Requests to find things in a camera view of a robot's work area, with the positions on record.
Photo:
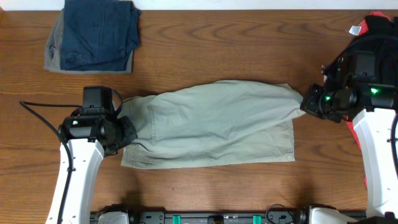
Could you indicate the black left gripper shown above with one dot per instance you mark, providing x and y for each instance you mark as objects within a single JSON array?
[{"x": 123, "y": 133}]

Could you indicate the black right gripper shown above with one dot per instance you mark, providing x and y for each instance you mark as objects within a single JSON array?
[{"x": 313, "y": 103}]

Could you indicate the khaki shorts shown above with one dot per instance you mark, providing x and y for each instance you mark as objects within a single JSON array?
[{"x": 221, "y": 123}]

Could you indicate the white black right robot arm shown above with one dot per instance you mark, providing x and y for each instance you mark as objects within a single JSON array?
[{"x": 372, "y": 109}]

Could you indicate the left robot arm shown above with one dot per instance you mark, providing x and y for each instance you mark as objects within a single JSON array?
[{"x": 86, "y": 141}]

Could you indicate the black garment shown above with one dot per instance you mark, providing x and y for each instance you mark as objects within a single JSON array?
[{"x": 381, "y": 39}]

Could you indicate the red garment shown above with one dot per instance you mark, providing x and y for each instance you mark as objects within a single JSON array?
[{"x": 364, "y": 28}]

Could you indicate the folded dark blue garment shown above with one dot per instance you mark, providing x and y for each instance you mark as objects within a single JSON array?
[{"x": 98, "y": 35}]

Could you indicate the folded grey garment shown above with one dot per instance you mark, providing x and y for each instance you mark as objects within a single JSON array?
[{"x": 52, "y": 54}]

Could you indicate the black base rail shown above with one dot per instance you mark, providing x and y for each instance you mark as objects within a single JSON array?
[{"x": 274, "y": 214}]

